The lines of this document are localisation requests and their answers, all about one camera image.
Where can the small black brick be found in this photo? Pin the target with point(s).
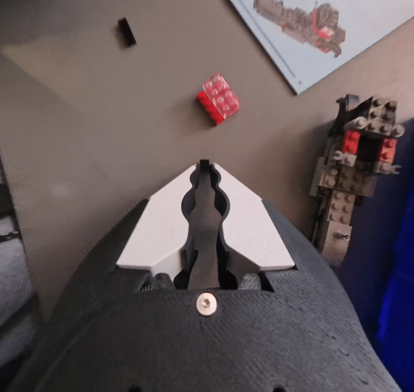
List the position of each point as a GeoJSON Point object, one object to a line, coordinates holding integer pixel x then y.
{"type": "Point", "coordinates": [126, 32]}
{"type": "Point", "coordinates": [204, 165]}

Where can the red and clear brick block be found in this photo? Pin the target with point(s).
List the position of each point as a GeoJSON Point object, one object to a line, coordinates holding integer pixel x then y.
{"type": "Point", "coordinates": [218, 99]}

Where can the grey desk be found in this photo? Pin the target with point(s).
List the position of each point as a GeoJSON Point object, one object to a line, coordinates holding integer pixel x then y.
{"type": "Point", "coordinates": [97, 107]}

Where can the dark grey toy brick model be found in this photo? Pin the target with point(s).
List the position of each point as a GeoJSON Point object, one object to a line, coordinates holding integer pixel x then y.
{"type": "Point", "coordinates": [352, 178]}

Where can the large blue plastic bin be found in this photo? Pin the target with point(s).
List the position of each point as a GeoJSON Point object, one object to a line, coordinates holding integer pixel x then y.
{"type": "Point", "coordinates": [397, 285]}

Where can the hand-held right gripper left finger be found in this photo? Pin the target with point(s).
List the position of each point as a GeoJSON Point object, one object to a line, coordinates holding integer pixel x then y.
{"type": "Point", "coordinates": [158, 233]}

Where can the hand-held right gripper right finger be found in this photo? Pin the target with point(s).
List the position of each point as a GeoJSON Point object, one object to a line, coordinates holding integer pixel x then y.
{"type": "Point", "coordinates": [255, 233]}

